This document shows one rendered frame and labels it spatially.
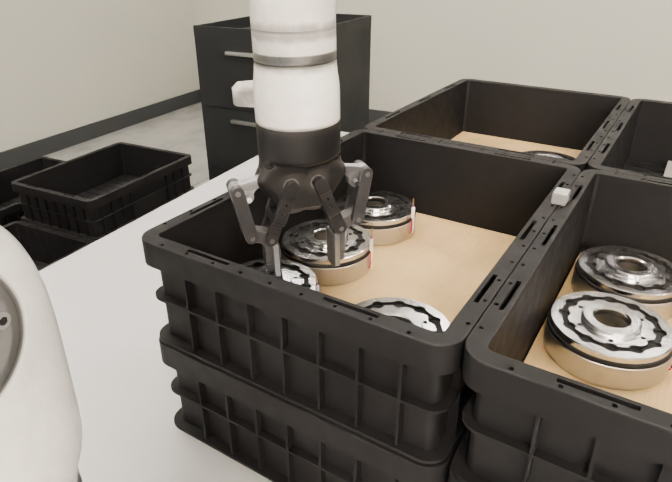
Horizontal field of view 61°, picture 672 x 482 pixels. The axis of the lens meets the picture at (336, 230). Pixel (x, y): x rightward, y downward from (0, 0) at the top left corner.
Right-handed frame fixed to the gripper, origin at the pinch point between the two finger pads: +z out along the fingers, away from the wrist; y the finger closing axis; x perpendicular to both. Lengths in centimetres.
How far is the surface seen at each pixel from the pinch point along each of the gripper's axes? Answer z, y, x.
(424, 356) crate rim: -4.2, 1.5, -22.2
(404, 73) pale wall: 61, 164, 310
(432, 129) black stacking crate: 2, 35, 37
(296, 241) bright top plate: 2.0, 1.0, 6.7
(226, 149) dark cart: 47, 17, 167
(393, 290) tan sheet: 5.3, 9.1, -1.8
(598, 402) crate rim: -5.3, 8.1, -30.2
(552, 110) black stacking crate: 1, 57, 34
